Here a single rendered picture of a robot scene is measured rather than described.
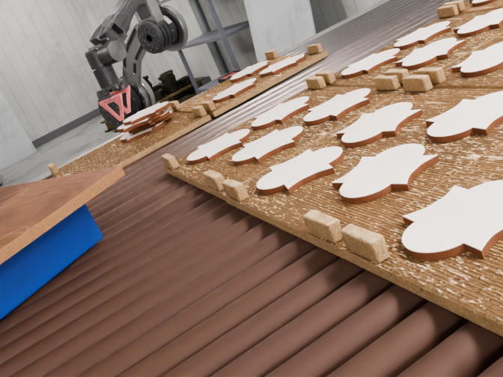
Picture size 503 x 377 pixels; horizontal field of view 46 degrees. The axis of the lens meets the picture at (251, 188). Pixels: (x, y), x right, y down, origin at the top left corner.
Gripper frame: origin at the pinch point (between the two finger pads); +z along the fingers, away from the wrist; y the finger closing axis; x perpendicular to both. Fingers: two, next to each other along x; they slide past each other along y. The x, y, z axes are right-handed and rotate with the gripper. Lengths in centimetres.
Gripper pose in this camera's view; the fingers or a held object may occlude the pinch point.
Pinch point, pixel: (124, 114)
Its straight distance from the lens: 176.4
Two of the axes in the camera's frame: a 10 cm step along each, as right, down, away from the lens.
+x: -9.3, 3.4, 1.3
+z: 3.7, 8.7, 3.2
